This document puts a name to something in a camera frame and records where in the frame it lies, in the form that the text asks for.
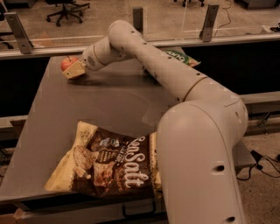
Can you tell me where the red apple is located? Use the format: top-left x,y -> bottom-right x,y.
60,56 -> 78,71

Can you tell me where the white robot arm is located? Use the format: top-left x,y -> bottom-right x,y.
63,20 -> 248,224

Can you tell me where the metal railing bar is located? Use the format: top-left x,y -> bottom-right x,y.
0,32 -> 280,60

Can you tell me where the black office chair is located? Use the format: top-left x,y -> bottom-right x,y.
45,0 -> 90,27

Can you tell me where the brown Sea Salt chip bag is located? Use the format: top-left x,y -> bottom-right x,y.
45,122 -> 163,198

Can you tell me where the green snack bag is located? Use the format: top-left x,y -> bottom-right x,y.
165,49 -> 200,67

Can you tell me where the left metal railing bracket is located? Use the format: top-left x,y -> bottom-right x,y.
4,12 -> 33,54

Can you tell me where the metal railing bracket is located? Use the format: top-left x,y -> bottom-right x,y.
132,7 -> 144,32
4,12 -> 33,54
199,4 -> 220,42

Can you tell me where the middle metal railing bracket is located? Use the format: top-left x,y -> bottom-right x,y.
132,7 -> 144,32

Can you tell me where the right metal railing bracket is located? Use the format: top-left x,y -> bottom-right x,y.
199,4 -> 220,42

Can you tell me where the black drawer handle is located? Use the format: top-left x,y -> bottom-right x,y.
122,200 -> 157,219

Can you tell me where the black floor cable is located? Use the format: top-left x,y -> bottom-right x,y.
234,150 -> 280,182

